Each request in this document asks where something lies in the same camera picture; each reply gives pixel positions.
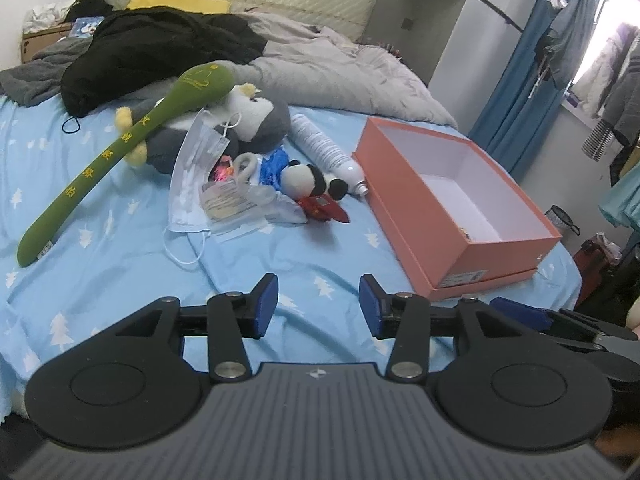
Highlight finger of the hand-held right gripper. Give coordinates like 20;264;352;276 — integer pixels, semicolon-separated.
490;297;640;344
550;334;640;385

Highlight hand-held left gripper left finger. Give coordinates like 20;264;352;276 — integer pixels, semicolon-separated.
116;273;279;382

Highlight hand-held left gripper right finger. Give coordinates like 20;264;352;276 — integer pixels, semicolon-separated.
359;274;525;381

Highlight orange cardboard box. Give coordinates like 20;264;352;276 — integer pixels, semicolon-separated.
352;116;563;302

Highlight clear plastic card packet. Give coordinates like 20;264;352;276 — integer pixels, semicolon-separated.
200;180;281;242

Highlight small panda plush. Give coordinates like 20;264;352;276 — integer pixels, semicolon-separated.
280;160;349;224

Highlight blue face mask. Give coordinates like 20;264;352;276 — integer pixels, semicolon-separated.
162;109;242;265

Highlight person's right forearm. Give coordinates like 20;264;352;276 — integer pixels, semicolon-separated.
595;422;640;466

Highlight red suitcase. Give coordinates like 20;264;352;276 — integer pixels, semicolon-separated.
572;240;608;301

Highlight black mesh bin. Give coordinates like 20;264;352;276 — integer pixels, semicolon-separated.
545;205;581;236

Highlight blue plastic packet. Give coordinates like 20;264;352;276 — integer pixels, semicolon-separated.
257;146;307;225

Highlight blue printed bed sheet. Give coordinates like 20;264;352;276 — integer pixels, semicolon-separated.
0;92;583;411

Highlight teal cloth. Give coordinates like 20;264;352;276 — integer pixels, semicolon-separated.
600;165;640;231

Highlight white spray bottle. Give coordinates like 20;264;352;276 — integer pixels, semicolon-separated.
291;113;371;198

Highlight grey penguin plush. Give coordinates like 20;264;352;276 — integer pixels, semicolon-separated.
114;82;292;173

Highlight blue curtain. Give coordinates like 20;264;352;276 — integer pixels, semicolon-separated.
467;0;608;183

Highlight beige duvet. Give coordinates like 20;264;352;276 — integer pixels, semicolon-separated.
215;10;458;131

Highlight long green plush stick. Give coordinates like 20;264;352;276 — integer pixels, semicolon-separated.
16;60;236;268

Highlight grey striped hanging garment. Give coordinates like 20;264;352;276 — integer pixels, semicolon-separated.
582;25;640;162

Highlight white hanging coat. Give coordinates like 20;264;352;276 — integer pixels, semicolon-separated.
570;25;631;117

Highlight grey-blue hanging shirt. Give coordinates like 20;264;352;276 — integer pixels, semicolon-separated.
535;0;601;88

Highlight black jacket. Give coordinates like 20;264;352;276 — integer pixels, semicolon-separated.
60;6;268;117

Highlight black curved pole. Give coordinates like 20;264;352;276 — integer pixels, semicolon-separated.
467;0;526;31

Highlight yellow pillow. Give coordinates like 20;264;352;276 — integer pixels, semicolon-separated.
126;0;232;15

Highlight dark grey fleece blanket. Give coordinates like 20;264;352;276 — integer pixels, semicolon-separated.
0;35;101;108

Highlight blue book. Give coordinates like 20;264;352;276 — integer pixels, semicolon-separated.
70;16;106;38

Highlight black cloth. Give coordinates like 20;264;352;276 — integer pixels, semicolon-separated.
65;0;116;23

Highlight brown cardboard box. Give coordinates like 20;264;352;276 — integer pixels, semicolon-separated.
21;22;76;65

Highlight white crumpled clothes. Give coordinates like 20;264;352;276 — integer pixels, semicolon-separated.
22;2;73;33

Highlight grey loop keychain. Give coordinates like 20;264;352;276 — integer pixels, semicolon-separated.
234;152;261;184

